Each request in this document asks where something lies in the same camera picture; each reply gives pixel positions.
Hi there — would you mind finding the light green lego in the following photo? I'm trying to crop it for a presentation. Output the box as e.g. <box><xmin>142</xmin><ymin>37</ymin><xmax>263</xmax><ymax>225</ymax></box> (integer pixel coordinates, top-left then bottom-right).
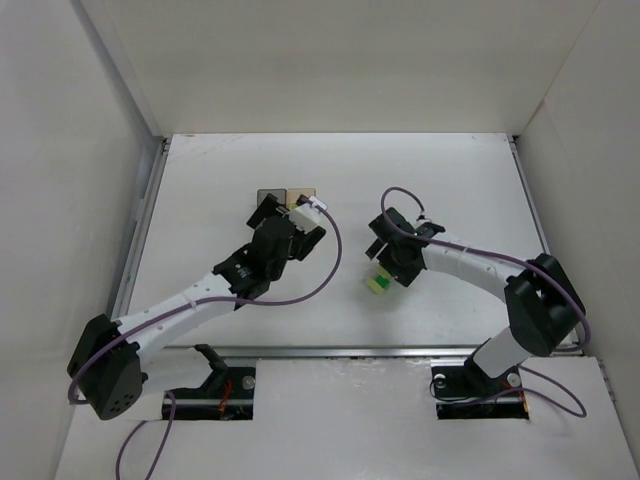
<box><xmin>377</xmin><ymin>267</ymin><xmax>391</xmax><ymax>278</ymax></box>
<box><xmin>365</xmin><ymin>277</ymin><xmax>385</xmax><ymax>295</ymax></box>

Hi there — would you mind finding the dark green 2x4 lego plate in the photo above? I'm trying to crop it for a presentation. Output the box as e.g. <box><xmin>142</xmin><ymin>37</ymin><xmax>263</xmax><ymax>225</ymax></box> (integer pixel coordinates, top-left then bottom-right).
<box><xmin>375</xmin><ymin>275</ymin><xmax>391</xmax><ymax>292</ymax></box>

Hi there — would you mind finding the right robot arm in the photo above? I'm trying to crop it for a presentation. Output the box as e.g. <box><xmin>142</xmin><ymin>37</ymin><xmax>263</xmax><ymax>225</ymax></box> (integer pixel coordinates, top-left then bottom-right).
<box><xmin>365</xmin><ymin>208</ymin><xmax>586</xmax><ymax>380</ymax></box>

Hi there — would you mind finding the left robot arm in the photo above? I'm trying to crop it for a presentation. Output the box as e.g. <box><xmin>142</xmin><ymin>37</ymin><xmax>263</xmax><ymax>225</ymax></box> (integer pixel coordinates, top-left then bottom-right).
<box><xmin>67</xmin><ymin>195</ymin><xmax>328</xmax><ymax>420</ymax></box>

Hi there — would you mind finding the smoky grey plastic container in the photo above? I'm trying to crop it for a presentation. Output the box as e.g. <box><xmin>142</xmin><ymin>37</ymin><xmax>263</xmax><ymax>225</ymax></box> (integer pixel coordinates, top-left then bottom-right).
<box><xmin>256</xmin><ymin>188</ymin><xmax>287</xmax><ymax>206</ymax></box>

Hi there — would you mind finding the amber plastic container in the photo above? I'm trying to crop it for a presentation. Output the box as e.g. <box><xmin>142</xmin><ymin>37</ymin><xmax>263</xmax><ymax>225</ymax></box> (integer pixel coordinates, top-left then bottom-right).
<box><xmin>285</xmin><ymin>188</ymin><xmax>316</xmax><ymax>209</ymax></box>

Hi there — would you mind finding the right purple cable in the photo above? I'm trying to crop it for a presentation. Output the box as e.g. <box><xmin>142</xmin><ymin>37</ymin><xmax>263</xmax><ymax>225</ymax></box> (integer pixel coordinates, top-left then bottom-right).
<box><xmin>380</xmin><ymin>187</ymin><xmax>590</xmax><ymax>417</ymax></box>

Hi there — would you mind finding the purple cable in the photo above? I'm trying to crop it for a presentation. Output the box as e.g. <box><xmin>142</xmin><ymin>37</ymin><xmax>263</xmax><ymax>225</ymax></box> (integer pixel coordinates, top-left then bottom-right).
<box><xmin>380</xmin><ymin>187</ymin><xmax>590</xmax><ymax>417</ymax></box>
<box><xmin>67</xmin><ymin>197</ymin><xmax>345</xmax><ymax>480</ymax></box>

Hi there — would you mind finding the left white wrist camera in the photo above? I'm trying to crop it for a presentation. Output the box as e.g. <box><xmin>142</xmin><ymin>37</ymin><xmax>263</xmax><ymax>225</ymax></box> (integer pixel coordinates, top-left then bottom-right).
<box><xmin>286</xmin><ymin>195</ymin><xmax>327</xmax><ymax>233</ymax></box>

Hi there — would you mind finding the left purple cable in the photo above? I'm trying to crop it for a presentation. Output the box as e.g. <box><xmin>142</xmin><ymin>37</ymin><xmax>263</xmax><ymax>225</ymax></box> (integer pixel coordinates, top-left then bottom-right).
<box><xmin>67</xmin><ymin>197</ymin><xmax>345</xmax><ymax>480</ymax></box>

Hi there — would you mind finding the aluminium rail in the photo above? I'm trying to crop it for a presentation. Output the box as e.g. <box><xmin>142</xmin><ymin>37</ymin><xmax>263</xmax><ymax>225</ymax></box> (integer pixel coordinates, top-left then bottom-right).
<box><xmin>149</xmin><ymin>345</ymin><xmax>584</xmax><ymax>361</ymax></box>

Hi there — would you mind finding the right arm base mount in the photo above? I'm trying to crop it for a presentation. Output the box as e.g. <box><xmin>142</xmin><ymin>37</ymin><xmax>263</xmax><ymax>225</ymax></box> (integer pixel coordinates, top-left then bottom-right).
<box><xmin>429</xmin><ymin>364</ymin><xmax>529</xmax><ymax>420</ymax></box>

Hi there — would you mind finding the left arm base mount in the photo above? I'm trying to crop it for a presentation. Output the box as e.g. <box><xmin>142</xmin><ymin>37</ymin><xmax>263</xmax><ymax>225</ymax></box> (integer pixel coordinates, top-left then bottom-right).
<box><xmin>158</xmin><ymin>344</ymin><xmax>257</xmax><ymax>421</ymax></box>

